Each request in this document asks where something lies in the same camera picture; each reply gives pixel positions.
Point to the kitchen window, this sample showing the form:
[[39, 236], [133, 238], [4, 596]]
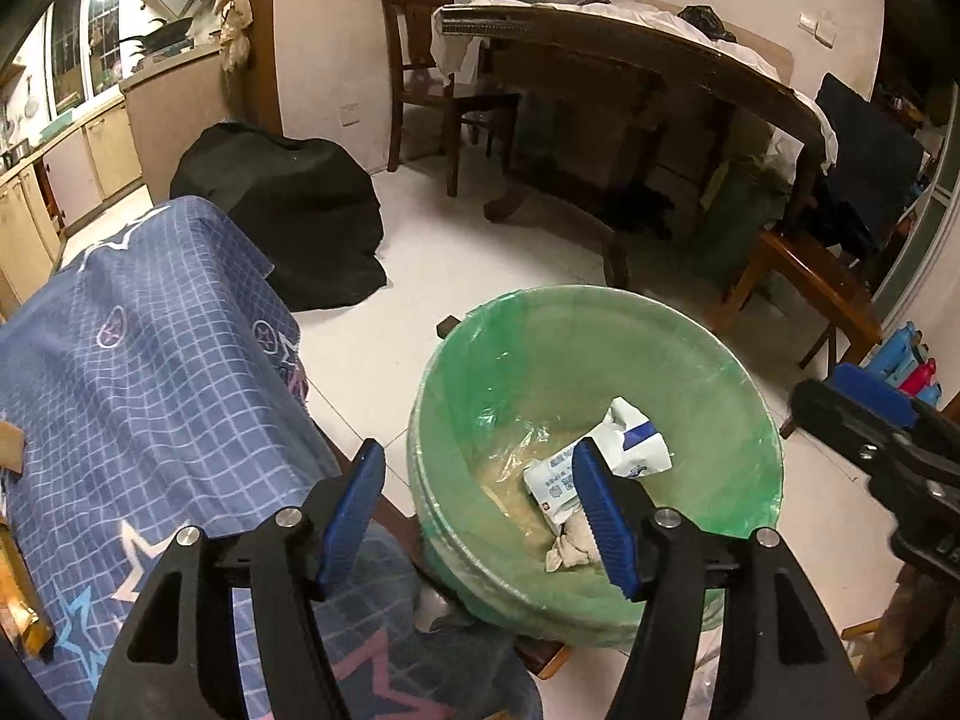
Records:
[[84, 51]]

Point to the tan sponge block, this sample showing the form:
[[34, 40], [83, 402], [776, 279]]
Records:
[[12, 448]]

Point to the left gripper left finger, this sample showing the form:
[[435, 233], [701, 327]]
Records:
[[176, 656]]

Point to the blue and red bottles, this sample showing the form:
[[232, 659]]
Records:
[[905, 363]]

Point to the black wok on stove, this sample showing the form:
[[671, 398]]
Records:
[[163, 36]]

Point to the wooden chair near bin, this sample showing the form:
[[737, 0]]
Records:
[[830, 287]]

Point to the dark wooden dining table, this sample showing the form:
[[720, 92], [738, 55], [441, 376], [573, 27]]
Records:
[[633, 106]]

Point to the green-lined trash bin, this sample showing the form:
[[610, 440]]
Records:
[[549, 427]]

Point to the blue star-pattern tablecloth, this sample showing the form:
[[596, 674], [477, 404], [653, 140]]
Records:
[[157, 382]]

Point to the kitchen base cabinets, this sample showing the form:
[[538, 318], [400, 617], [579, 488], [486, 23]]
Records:
[[134, 140]]

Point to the yellow snack packet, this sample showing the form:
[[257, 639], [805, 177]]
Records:
[[24, 620]]

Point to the black bag on floor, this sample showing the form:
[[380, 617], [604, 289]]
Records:
[[306, 204]]

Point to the wooden chair by wall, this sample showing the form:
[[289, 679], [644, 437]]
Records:
[[415, 79]]

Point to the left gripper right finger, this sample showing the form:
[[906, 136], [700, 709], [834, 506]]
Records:
[[780, 655]]

